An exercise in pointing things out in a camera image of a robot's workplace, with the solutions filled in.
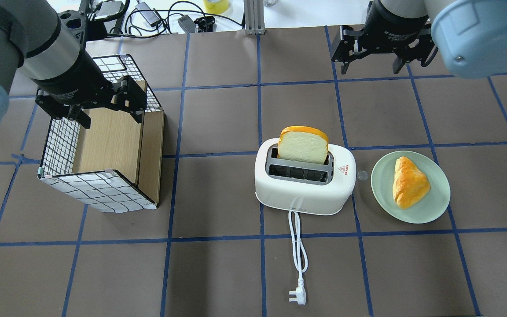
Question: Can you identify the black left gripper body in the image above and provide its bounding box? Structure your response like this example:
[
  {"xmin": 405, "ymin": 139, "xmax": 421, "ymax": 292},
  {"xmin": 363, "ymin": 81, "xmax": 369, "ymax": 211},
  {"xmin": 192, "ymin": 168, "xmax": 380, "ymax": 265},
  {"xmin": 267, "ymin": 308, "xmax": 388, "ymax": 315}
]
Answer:
[{"xmin": 35, "ymin": 54, "xmax": 114, "ymax": 110}]

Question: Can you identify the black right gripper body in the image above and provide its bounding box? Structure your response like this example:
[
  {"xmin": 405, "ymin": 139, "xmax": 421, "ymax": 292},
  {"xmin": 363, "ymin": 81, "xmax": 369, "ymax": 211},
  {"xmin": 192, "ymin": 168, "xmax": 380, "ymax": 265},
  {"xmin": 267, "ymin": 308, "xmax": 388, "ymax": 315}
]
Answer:
[{"xmin": 357, "ymin": 0, "xmax": 432, "ymax": 55}]

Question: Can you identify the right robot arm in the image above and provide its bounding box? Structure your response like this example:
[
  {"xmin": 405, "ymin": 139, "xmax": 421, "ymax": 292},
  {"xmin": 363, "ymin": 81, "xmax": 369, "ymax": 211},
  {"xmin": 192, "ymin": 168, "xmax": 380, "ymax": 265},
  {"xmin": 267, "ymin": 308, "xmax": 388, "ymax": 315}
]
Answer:
[{"xmin": 330, "ymin": 0, "xmax": 507, "ymax": 79}]

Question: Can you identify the white two-slot toaster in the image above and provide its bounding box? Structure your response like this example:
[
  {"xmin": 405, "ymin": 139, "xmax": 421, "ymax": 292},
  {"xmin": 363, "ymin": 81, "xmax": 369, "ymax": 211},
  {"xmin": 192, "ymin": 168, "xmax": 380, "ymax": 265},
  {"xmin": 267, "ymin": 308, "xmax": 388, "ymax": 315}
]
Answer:
[{"xmin": 255, "ymin": 138, "xmax": 356, "ymax": 215}]

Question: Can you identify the black power adapter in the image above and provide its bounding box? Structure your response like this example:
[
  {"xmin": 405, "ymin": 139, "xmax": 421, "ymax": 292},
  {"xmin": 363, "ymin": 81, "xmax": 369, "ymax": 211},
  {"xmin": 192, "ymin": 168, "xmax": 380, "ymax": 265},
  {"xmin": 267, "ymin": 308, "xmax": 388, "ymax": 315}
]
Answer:
[{"xmin": 177, "ymin": 15, "xmax": 198, "ymax": 33}]

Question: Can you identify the toast bread slice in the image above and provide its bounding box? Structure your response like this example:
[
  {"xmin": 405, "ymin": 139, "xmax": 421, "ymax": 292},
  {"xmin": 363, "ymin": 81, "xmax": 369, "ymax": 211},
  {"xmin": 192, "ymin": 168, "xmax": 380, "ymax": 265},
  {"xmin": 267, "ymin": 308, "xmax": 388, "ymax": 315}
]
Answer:
[{"xmin": 277, "ymin": 125, "xmax": 329, "ymax": 164}]

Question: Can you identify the yellow tape roll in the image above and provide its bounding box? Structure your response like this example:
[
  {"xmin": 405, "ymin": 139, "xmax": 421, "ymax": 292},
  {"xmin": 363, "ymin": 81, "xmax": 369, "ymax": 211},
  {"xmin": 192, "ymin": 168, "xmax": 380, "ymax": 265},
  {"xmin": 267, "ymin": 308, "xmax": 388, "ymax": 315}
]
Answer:
[{"xmin": 203, "ymin": 0, "xmax": 230, "ymax": 15}]

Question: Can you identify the orange triangular pastry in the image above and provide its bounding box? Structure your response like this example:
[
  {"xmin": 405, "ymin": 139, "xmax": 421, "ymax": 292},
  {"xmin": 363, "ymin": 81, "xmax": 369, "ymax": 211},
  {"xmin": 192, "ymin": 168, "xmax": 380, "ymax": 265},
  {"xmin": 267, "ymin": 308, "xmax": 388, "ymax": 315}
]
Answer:
[{"xmin": 392, "ymin": 156, "xmax": 431, "ymax": 210}]

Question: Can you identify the light green plate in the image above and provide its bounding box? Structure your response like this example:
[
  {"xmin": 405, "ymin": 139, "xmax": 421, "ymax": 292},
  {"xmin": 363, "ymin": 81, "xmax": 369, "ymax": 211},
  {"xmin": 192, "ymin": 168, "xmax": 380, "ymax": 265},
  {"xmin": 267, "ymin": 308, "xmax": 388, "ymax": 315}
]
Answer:
[{"xmin": 371, "ymin": 151, "xmax": 451, "ymax": 224}]

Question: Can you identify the wire and wood shelf box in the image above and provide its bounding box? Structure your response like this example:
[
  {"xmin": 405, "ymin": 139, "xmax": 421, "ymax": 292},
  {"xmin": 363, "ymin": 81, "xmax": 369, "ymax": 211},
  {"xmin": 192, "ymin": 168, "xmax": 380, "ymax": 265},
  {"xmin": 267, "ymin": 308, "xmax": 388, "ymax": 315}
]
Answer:
[{"xmin": 37, "ymin": 54, "xmax": 165, "ymax": 214}]

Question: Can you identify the black cable bundle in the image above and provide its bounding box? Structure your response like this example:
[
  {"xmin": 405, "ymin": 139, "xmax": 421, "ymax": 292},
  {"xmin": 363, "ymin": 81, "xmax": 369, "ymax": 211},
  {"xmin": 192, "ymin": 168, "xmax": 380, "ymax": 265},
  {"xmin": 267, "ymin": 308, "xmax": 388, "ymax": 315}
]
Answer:
[{"xmin": 82, "ymin": 0, "xmax": 245, "ymax": 38}]

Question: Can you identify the aluminium frame post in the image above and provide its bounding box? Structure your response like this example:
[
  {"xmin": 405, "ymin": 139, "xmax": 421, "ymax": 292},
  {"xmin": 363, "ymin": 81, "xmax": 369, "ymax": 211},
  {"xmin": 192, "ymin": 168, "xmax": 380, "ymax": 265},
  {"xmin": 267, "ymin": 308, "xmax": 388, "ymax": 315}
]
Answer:
[{"xmin": 243, "ymin": 0, "xmax": 266, "ymax": 35}]

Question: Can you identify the white toaster power cord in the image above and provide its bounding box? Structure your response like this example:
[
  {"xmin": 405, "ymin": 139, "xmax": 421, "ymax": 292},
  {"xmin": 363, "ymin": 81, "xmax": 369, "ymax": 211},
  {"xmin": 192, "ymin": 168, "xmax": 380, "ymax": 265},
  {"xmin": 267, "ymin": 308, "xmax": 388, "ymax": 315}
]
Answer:
[{"xmin": 288, "ymin": 197, "xmax": 309, "ymax": 305}]

